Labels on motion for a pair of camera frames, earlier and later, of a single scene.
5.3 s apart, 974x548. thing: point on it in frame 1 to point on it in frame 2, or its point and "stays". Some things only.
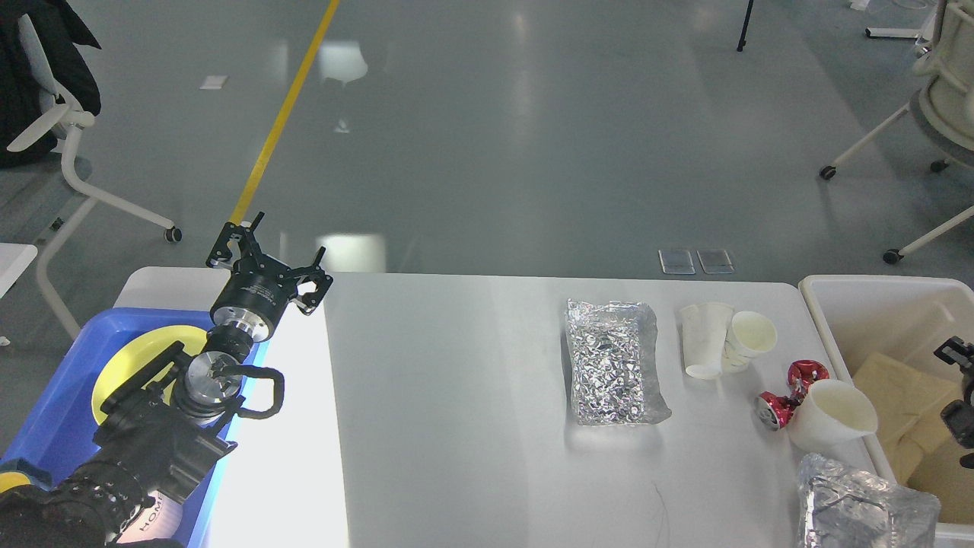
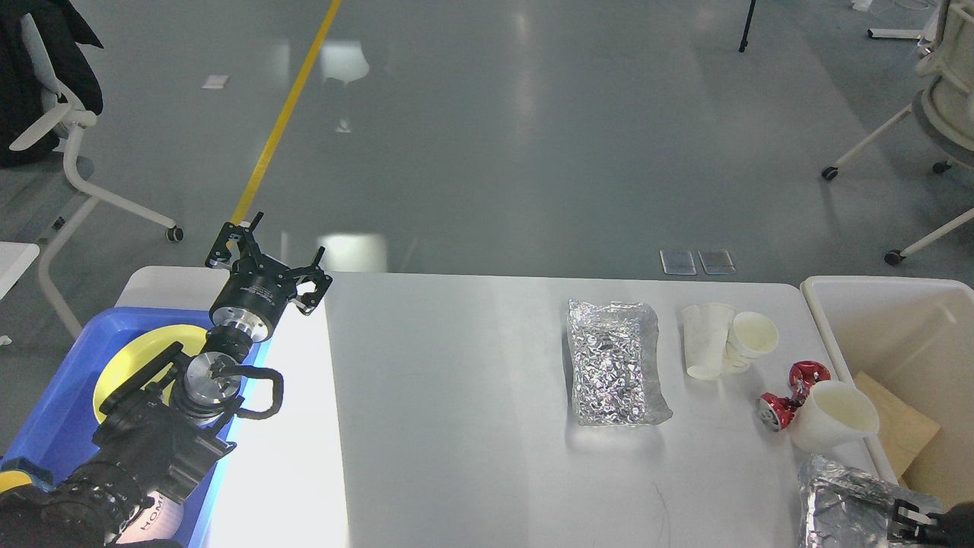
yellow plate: x=138 y=349 stays
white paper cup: x=705 y=329 stays
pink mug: x=160 y=520 stays
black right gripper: x=957 y=415 to x=956 y=527
